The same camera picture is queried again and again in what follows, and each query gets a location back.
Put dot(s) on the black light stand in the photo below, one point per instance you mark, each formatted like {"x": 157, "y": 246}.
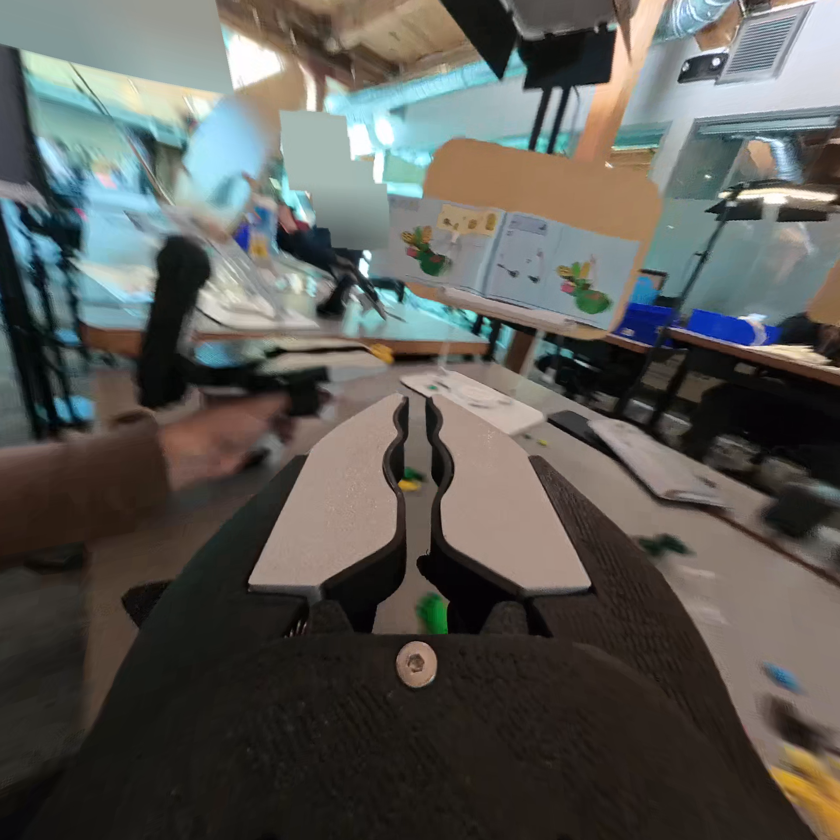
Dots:
{"x": 774, "y": 197}

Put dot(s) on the person's left forearm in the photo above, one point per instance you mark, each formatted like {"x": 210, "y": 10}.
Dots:
{"x": 79, "y": 485}

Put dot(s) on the overhead white and black rig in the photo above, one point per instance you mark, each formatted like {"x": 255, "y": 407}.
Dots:
{"x": 564, "y": 46}

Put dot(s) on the blue storage bin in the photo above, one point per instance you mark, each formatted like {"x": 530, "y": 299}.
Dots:
{"x": 646, "y": 323}

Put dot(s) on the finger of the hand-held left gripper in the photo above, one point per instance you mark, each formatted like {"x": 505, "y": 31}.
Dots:
{"x": 315, "y": 361}

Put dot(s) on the pale flat board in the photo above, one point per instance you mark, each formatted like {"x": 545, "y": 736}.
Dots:
{"x": 656, "y": 463}

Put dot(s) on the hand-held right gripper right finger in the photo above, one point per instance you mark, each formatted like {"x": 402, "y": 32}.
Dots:
{"x": 512, "y": 512}

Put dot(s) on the wooden support post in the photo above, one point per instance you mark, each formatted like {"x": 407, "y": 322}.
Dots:
{"x": 613, "y": 85}

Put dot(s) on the dark green toy brick cluster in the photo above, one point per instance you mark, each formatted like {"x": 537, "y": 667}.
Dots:
{"x": 663, "y": 544}

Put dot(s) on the blue flat box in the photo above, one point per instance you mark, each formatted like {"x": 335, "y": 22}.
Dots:
{"x": 732, "y": 326}

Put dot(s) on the yellow toy brick pile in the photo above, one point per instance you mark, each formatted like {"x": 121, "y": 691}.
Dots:
{"x": 810, "y": 784}

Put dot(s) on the background work table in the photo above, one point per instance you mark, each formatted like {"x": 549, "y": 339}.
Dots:
{"x": 426, "y": 338}

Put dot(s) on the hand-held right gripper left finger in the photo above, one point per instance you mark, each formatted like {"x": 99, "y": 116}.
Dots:
{"x": 328, "y": 512}

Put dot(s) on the blue toy brick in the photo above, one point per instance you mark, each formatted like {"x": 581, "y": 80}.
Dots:
{"x": 781, "y": 676}

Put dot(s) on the large silver ventilation duct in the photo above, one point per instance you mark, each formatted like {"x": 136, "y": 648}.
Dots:
{"x": 689, "y": 16}

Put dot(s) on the metal vent grille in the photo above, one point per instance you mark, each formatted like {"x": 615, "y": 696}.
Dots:
{"x": 764, "y": 43}

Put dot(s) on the person's left hand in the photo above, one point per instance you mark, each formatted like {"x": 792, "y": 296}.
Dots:
{"x": 216, "y": 439}

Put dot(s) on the black flat tablet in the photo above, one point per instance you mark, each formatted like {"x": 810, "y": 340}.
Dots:
{"x": 577, "y": 425}

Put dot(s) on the small wooden stand board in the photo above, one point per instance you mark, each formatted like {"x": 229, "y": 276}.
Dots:
{"x": 825, "y": 295}

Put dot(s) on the bright green toy brick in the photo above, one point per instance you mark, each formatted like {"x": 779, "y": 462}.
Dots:
{"x": 433, "y": 613}

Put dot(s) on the black screen on tripod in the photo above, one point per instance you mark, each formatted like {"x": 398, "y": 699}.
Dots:
{"x": 13, "y": 118}

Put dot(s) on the wooden background desk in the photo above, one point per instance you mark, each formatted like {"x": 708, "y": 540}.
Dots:
{"x": 754, "y": 358}

